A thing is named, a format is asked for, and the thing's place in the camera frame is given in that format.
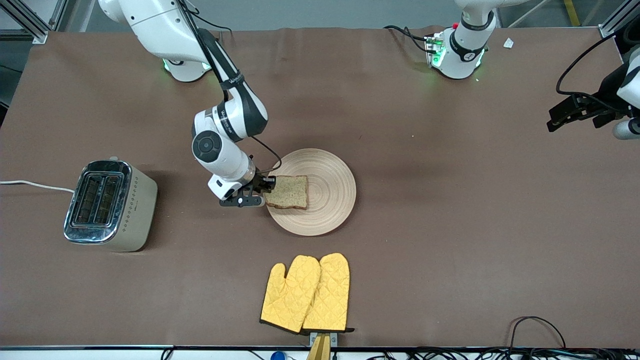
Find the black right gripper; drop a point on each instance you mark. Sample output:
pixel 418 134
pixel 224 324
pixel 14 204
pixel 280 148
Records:
pixel 260 181

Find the small metal bracket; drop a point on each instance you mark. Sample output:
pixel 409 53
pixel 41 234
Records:
pixel 334 337

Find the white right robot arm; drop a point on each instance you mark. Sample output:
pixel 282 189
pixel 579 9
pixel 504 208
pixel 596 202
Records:
pixel 165 30

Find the blue round cap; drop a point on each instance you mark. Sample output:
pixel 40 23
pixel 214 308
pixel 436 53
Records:
pixel 277 356

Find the brown bread slice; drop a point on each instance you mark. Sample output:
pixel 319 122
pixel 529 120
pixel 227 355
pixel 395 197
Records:
pixel 290 192

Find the yellow quilted oven mitt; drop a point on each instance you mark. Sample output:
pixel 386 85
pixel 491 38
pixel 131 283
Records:
pixel 290 295
pixel 330 295

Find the small white paper scrap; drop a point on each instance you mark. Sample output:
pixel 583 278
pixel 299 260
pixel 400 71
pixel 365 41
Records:
pixel 508 43

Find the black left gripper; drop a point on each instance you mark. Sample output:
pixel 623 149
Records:
pixel 603 104

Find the round wooden plate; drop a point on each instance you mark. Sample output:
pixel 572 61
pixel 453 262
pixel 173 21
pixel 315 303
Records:
pixel 330 190

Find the cream and chrome toaster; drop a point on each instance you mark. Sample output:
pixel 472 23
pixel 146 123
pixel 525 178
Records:
pixel 135 210

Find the aluminium frame profile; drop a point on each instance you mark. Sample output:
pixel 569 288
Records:
pixel 30 25
pixel 612 22

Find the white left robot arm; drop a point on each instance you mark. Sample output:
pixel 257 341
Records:
pixel 465 55

